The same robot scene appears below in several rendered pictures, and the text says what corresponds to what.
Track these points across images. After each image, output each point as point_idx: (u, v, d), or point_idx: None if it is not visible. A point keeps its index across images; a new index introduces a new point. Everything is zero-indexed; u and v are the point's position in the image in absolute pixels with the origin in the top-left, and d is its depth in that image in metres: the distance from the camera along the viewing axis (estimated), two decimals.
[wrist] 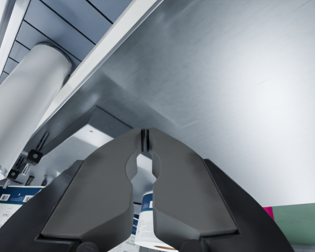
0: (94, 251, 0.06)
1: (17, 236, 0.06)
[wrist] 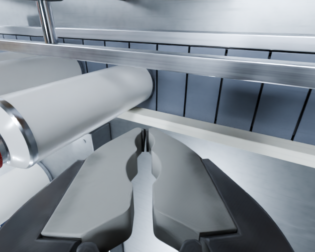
0: (94, 251, 0.06)
1: (18, 236, 0.06)
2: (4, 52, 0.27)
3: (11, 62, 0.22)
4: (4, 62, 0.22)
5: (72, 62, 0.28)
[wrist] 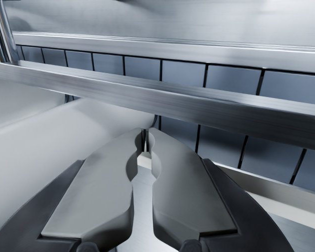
0: (94, 251, 0.06)
1: (18, 236, 0.06)
2: None
3: None
4: None
5: None
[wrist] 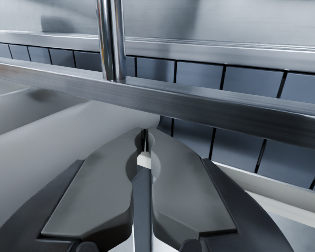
0: (94, 251, 0.06)
1: (18, 236, 0.06)
2: None
3: (14, 100, 0.13)
4: (1, 100, 0.13)
5: None
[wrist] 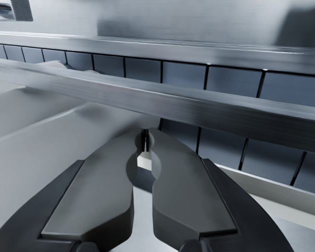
0: (94, 251, 0.06)
1: (18, 236, 0.06)
2: None
3: (17, 101, 0.13)
4: (4, 99, 0.13)
5: None
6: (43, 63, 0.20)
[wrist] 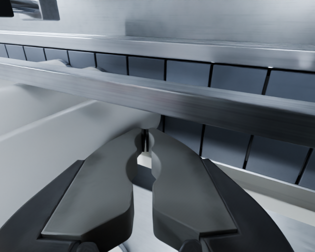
0: (94, 251, 0.06)
1: (18, 236, 0.06)
2: None
3: (18, 97, 0.13)
4: (5, 96, 0.13)
5: None
6: (42, 62, 0.20)
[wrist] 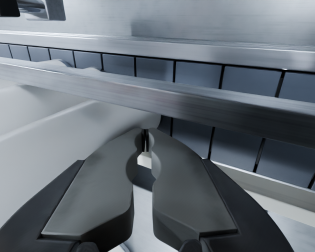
0: (94, 251, 0.06)
1: (18, 236, 0.06)
2: None
3: (18, 98, 0.13)
4: (5, 96, 0.13)
5: None
6: (43, 62, 0.20)
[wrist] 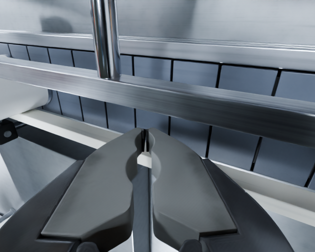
0: (94, 251, 0.06)
1: (18, 236, 0.06)
2: None
3: None
4: None
5: None
6: None
